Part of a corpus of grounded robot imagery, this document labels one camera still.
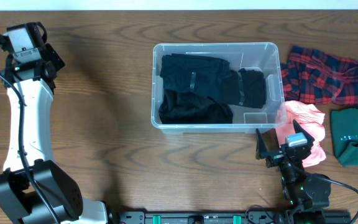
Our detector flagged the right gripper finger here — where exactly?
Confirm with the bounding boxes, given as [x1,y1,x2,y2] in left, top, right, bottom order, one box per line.
[293,119,314,143]
[255,129,268,160]

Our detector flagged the black jeans with zipper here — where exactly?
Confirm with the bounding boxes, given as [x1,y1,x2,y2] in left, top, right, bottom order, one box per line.
[158,90,233,124]

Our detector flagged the dark garment with tape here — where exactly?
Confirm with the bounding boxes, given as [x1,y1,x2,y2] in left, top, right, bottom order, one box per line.
[160,54,237,101]

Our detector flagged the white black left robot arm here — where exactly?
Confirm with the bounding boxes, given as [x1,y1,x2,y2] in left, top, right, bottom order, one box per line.
[0,41,115,223]

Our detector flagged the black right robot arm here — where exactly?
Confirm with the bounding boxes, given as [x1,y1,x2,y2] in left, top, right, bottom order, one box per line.
[255,121,331,223]

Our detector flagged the pink folded garment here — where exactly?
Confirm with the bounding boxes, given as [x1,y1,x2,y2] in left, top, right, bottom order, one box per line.
[275,100,326,167]

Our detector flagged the red plaid flannel shirt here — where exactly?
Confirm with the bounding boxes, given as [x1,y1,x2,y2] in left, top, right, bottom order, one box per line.
[281,46,358,107]

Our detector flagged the green folded garment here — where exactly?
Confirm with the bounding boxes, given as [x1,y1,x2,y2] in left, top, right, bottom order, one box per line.
[330,108,358,167]

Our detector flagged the clear plastic storage bin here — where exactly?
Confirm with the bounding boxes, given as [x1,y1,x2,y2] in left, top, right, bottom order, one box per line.
[150,42,287,134]

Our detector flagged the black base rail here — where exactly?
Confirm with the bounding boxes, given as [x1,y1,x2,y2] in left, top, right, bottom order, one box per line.
[116,210,352,224]

